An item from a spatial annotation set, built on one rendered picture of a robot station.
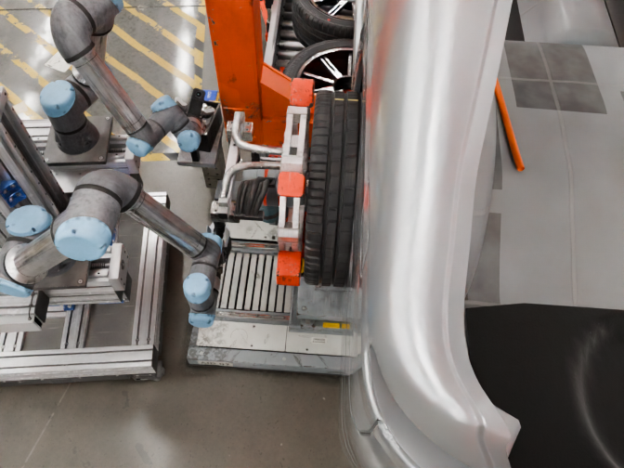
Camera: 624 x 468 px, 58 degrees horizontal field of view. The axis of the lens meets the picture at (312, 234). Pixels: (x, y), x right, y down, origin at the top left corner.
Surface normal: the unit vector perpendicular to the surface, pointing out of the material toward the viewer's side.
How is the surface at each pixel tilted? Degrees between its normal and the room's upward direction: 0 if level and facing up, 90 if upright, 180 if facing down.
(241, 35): 90
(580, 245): 22
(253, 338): 0
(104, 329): 0
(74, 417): 0
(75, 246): 85
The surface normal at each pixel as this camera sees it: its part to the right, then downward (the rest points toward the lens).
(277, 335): 0.02, -0.52
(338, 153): 0.00, -0.24
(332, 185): -0.02, 0.04
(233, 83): -0.07, 0.85
